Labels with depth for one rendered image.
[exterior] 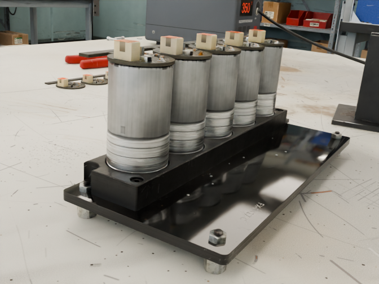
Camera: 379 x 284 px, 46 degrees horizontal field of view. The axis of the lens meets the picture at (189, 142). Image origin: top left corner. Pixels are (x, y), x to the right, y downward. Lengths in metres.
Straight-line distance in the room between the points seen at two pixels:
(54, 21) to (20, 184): 5.83
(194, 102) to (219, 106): 0.03
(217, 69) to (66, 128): 0.12
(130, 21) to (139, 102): 5.91
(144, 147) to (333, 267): 0.08
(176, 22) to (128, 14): 5.39
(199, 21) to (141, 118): 0.52
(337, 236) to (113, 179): 0.09
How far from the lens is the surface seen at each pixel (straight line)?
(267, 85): 0.26
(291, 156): 0.23
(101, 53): 0.18
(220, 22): 0.67
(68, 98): 0.36
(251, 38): 0.26
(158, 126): 0.17
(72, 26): 6.24
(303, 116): 0.36
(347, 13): 2.15
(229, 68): 0.21
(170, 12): 0.70
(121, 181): 0.16
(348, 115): 0.37
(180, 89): 0.18
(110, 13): 6.28
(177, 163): 0.18
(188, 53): 0.18
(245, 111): 0.24
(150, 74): 0.16
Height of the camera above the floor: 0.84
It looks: 19 degrees down
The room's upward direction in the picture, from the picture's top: 4 degrees clockwise
